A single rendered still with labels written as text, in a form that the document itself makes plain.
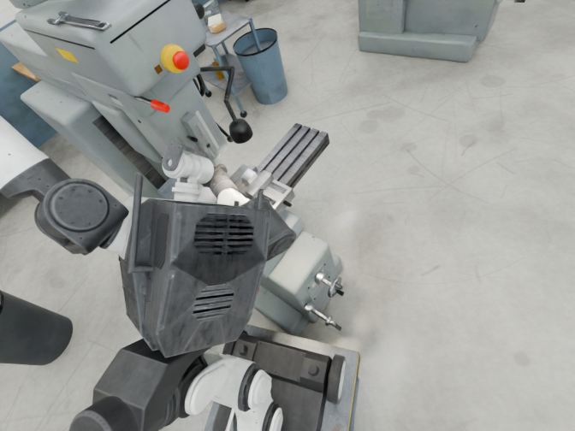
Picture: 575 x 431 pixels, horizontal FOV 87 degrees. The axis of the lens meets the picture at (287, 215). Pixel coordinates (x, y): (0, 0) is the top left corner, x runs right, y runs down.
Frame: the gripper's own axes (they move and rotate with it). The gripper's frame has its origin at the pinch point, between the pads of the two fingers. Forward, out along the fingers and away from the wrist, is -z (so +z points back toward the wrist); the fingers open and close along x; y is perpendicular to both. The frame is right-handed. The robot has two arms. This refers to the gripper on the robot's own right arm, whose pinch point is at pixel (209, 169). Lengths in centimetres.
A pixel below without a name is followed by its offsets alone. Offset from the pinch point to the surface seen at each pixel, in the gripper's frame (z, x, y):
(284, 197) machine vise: 14.0, -21.5, 26.6
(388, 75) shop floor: -115, -218, 122
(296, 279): 39, -4, 54
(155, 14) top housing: 21, -9, -61
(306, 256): 32, -15, 54
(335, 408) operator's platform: 88, 17, 85
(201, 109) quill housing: 6.8, -8.9, -28.3
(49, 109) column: -45, 37, -33
